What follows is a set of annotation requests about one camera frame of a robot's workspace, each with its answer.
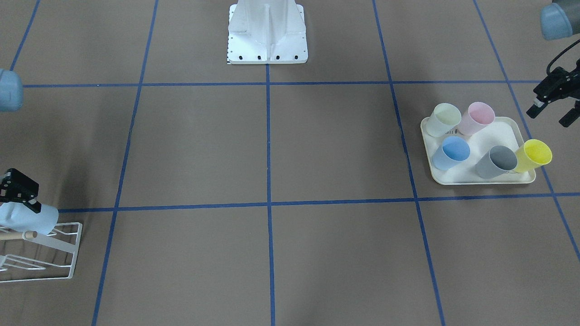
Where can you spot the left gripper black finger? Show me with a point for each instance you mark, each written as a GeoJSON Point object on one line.
{"type": "Point", "coordinates": [536, 108]}

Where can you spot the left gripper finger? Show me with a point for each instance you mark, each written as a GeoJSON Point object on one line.
{"type": "Point", "coordinates": [571, 116]}

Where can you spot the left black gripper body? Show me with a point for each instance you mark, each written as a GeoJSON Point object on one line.
{"type": "Point", "coordinates": [555, 88]}

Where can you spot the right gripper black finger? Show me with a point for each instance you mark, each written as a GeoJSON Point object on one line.
{"type": "Point", "coordinates": [33, 205]}

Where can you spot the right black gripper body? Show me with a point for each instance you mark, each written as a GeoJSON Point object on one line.
{"type": "Point", "coordinates": [19, 189]}

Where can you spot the light blue plastic cup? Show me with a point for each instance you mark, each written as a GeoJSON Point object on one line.
{"type": "Point", "coordinates": [18, 217]}

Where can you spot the pink plastic cup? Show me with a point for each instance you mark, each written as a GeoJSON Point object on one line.
{"type": "Point", "coordinates": [478, 116]}

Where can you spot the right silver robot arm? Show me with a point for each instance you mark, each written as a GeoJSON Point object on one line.
{"type": "Point", "coordinates": [11, 95]}

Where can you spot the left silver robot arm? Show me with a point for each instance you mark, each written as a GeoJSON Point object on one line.
{"type": "Point", "coordinates": [560, 19]}

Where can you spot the yellow plastic cup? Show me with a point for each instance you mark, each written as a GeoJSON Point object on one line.
{"type": "Point", "coordinates": [532, 154]}

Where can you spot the grey plastic cup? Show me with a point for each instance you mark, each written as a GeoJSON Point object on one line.
{"type": "Point", "coordinates": [498, 161]}

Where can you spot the pale green plastic cup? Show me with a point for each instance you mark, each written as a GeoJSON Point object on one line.
{"type": "Point", "coordinates": [444, 118]}

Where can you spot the white wire cup rack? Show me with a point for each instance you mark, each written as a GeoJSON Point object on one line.
{"type": "Point", "coordinates": [29, 256]}

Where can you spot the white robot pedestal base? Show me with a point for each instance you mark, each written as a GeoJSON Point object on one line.
{"type": "Point", "coordinates": [266, 32]}

